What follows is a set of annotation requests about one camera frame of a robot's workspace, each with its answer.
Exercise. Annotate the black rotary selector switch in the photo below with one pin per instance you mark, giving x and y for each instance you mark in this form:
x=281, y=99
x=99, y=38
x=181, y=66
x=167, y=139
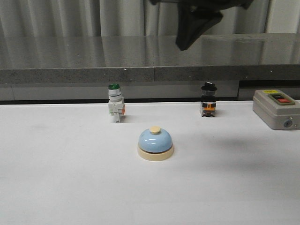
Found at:
x=208, y=100

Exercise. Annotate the green pushbutton switch white body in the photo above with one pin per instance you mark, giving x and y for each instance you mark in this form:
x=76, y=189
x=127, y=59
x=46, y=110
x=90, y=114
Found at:
x=116, y=103

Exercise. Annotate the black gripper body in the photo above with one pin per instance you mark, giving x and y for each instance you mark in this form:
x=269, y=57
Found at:
x=215, y=5

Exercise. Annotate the grey curtain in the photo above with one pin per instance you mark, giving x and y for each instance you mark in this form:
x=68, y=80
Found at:
x=91, y=18

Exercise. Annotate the grey on off switch box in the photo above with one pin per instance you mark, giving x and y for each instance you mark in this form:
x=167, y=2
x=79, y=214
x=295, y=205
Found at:
x=277, y=109

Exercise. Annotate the grey stone counter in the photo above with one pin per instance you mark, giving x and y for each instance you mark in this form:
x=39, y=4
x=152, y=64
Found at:
x=79, y=69

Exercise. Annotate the blue call bell cream base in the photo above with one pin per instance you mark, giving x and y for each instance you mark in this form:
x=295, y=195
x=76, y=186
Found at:
x=155, y=144

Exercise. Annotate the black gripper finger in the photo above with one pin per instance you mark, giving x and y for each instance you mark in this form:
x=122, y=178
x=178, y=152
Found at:
x=185, y=30
x=203, y=21

